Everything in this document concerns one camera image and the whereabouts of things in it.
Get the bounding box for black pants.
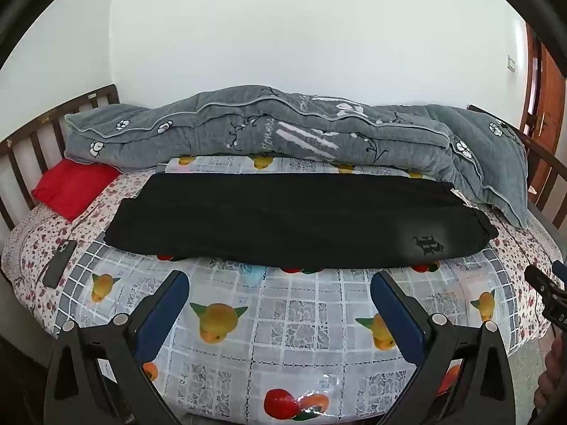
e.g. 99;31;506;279
104;172;499;273

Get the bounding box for wooden door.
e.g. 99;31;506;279
520;22;567;196

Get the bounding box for grey floral quilt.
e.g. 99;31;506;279
64;85;530;230

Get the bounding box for person's right hand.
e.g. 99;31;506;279
534;341;567;412

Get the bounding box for wooden slatted headboard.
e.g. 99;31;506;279
0;84;120;231

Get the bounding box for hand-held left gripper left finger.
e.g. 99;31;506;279
43;270;190;425

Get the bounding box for fruit print plastic sheet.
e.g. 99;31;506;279
66;155;519;421

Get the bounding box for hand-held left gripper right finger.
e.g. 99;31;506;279
371;270;517;425

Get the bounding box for red pillow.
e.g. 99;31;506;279
31;159;121;223

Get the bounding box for black smartphone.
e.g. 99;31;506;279
42;239;77;288

